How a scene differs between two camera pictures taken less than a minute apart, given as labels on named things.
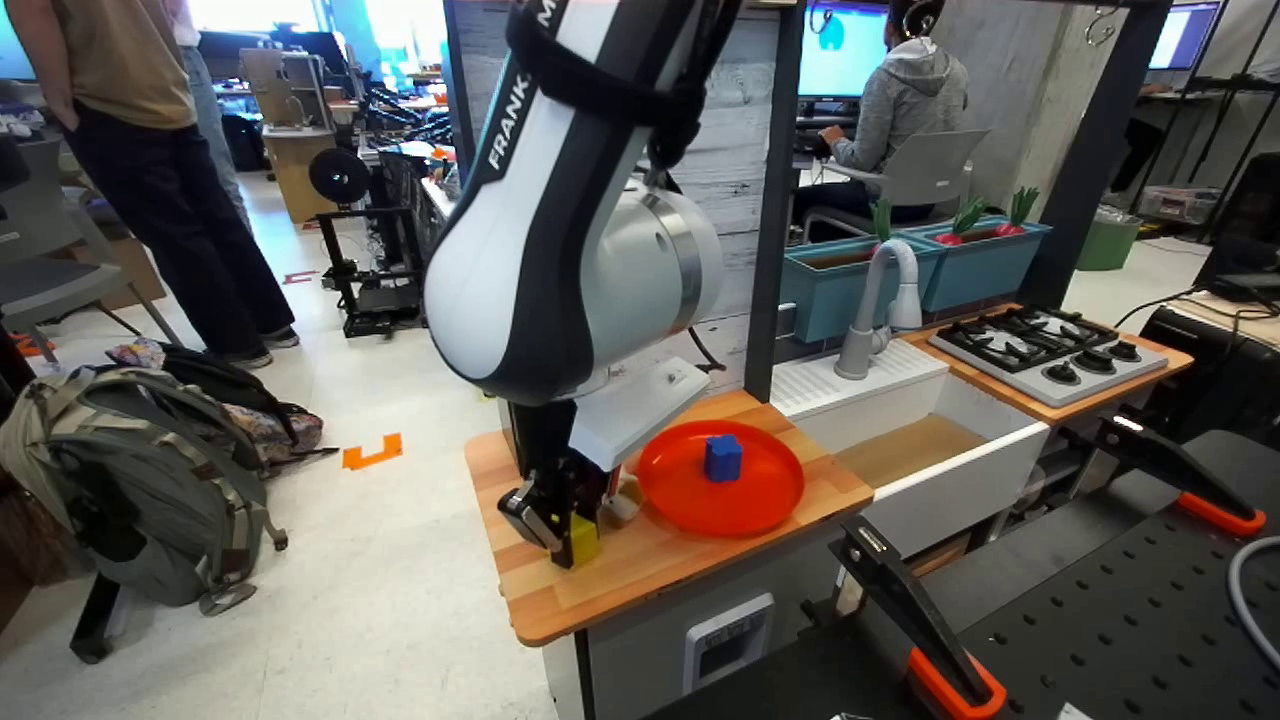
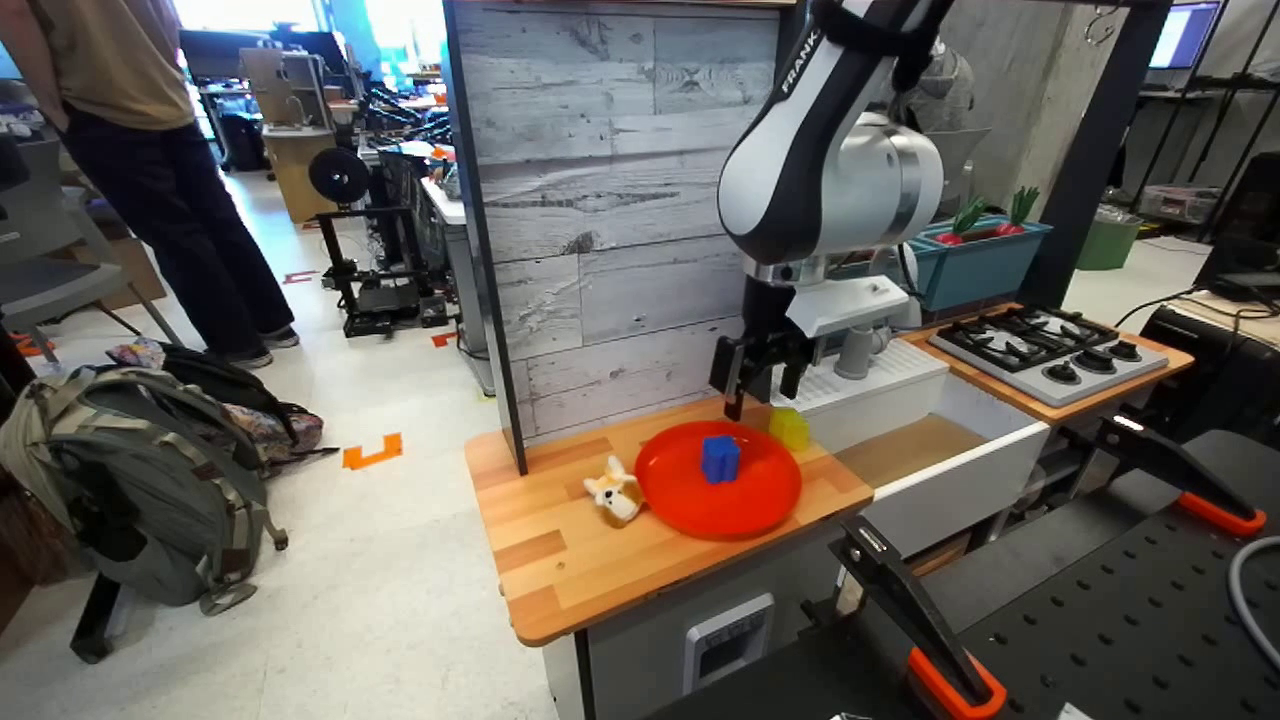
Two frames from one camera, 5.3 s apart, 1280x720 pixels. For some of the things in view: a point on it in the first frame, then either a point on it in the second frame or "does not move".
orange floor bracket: [356, 457] does not move
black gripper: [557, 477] → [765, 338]
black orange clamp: [868, 574] does not move
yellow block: [583, 539] → [788, 425]
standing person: [126, 91] does not move
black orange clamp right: [1125, 443] does not move
